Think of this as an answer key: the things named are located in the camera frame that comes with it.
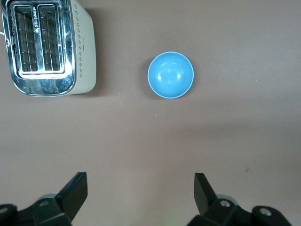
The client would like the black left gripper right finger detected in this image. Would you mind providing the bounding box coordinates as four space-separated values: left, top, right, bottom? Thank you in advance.
187 173 294 226

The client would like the cream and chrome toaster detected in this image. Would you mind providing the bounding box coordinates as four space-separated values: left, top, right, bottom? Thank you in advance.
0 0 96 97

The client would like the blue bowl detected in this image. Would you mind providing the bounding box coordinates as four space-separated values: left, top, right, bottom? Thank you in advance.
147 51 195 99

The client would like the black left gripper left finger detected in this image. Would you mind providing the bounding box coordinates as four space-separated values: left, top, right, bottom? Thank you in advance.
0 172 88 226

